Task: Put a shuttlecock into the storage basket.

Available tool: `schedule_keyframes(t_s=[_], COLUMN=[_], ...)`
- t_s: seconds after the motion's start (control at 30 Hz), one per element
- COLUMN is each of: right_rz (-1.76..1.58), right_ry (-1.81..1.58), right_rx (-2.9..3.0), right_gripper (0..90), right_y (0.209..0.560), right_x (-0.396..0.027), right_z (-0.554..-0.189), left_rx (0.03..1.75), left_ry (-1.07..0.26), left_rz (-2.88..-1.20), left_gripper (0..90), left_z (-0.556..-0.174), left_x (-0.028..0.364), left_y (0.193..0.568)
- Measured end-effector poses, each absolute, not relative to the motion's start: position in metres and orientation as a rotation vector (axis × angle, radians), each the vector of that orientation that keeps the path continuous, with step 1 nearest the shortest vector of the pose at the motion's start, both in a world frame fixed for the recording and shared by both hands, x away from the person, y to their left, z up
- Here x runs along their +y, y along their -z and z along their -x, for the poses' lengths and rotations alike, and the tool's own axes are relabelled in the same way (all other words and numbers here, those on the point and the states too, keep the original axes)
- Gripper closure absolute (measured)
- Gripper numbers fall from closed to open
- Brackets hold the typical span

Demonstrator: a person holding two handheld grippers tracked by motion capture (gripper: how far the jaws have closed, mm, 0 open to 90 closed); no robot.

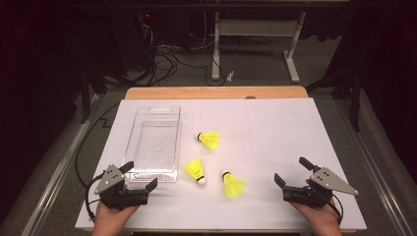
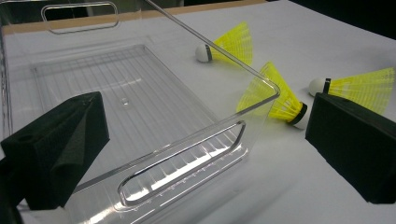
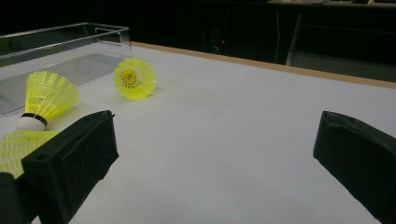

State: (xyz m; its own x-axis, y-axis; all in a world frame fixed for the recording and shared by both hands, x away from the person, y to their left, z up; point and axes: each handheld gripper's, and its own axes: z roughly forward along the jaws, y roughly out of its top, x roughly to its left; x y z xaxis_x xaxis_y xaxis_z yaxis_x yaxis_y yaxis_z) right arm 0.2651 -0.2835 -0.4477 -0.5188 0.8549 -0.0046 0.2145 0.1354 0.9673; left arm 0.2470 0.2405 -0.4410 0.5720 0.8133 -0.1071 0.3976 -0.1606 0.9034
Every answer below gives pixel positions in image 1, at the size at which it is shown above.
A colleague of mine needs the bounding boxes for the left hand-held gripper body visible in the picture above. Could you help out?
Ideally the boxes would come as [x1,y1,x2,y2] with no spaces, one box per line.
[93,164,149,211]

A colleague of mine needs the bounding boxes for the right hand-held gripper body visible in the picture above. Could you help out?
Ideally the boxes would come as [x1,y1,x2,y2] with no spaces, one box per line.
[282,165,360,208]

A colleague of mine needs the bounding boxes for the clear plastic container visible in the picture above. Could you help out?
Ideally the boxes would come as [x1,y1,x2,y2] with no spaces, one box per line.
[121,105,182,184]

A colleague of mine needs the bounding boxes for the yellow shuttlecock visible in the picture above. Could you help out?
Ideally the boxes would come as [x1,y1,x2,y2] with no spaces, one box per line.
[221,170,247,199]
[195,131,221,151]
[182,157,208,187]

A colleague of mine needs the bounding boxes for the person's left hand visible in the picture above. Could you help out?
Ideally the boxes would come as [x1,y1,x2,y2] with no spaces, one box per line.
[90,199,141,236]

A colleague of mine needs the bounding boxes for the person's right hand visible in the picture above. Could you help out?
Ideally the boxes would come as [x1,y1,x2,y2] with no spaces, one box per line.
[289,198,343,236]

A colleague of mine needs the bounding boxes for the white table board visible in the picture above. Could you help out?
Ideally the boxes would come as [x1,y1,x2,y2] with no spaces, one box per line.
[74,97,368,232]

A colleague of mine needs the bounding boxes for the black metal stand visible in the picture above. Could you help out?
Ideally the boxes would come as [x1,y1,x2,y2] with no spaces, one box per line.
[80,63,107,125]
[306,65,365,132]

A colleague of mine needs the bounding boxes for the wooden table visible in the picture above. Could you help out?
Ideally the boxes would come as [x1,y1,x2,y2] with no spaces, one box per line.
[84,86,358,235]

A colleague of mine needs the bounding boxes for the dark equipment cabinet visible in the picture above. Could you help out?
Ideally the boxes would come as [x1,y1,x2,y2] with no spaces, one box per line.
[109,9,158,72]

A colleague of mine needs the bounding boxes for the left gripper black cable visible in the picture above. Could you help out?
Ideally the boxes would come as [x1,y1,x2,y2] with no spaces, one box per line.
[84,172,106,221]

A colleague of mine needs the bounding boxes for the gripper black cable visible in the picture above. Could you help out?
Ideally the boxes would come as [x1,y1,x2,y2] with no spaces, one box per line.
[84,172,106,221]
[326,194,344,225]

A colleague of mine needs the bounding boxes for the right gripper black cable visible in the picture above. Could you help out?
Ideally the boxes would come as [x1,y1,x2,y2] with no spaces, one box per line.
[326,194,344,225]

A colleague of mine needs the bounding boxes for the black floor cable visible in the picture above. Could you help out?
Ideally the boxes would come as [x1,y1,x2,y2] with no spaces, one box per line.
[74,101,122,191]

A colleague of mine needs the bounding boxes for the metal floor rail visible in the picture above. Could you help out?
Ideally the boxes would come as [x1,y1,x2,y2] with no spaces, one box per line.
[333,97,414,236]
[21,92,102,236]

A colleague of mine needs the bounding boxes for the bundle of floor cables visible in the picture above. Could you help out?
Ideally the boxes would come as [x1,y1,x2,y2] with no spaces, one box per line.
[104,42,227,88]

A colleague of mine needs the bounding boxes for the white metal desk frame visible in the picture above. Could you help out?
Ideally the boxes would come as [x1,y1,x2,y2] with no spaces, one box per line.
[210,11,308,84]

